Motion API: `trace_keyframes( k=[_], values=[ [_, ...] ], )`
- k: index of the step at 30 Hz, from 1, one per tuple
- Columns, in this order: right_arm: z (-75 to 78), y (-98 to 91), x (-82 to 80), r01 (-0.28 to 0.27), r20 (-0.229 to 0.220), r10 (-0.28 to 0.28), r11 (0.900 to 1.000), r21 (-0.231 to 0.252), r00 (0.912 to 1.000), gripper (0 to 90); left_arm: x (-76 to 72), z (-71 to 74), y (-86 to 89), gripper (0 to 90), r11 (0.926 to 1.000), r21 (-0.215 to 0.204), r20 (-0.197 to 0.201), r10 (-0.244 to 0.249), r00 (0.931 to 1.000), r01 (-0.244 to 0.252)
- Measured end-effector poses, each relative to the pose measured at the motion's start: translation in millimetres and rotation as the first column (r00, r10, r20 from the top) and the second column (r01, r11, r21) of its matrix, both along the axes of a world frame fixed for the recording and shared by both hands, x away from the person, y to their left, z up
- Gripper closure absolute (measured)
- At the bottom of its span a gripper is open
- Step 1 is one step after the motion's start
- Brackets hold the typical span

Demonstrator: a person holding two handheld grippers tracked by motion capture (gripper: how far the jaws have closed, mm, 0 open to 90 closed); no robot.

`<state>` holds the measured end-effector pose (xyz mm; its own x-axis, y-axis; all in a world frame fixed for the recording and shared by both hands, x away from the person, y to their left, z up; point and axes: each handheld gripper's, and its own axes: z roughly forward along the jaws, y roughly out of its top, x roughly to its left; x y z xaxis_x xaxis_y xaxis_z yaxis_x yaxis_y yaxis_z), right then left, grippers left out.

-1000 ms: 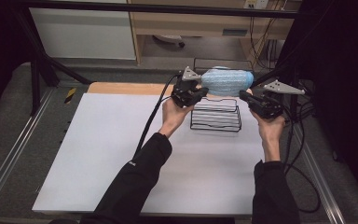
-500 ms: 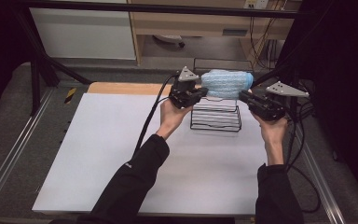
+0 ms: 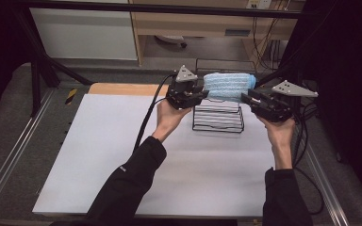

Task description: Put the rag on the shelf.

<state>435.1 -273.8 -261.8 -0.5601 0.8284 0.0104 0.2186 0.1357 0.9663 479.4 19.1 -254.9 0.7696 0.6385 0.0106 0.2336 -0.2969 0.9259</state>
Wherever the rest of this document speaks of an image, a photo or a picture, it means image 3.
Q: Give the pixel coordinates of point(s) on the person's right hand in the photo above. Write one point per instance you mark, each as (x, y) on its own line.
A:
(279, 133)

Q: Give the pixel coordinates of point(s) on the chair base with caster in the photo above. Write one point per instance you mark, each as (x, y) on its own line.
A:
(171, 39)

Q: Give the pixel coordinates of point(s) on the blue towel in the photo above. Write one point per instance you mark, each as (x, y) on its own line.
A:
(227, 86)

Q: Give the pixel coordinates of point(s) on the white table mat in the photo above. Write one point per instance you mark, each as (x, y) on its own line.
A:
(75, 157)

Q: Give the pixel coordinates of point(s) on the white cabinet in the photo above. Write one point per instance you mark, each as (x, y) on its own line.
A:
(85, 34)

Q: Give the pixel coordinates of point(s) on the white power strip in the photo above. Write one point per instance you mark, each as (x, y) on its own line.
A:
(259, 3)

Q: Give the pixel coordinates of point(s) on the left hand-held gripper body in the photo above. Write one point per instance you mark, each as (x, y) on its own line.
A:
(180, 94)

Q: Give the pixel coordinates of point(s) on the aluminium rail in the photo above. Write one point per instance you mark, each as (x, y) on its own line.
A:
(326, 185)
(15, 147)

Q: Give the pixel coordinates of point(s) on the wooden desk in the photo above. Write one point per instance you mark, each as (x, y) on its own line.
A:
(201, 25)

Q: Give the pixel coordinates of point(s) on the person's left hand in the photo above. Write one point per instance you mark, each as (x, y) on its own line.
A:
(168, 119)

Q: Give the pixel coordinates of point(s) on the black frame bar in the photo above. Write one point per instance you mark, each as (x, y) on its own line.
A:
(169, 8)

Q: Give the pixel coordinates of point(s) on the yellow black tape strip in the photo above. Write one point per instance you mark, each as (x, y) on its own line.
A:
(71, 96)

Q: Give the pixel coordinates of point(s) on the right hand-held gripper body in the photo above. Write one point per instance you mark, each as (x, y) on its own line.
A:
(273, 108)

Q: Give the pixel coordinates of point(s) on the black curtain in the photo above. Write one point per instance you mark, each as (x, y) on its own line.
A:
(0, 47)
(345, 62)

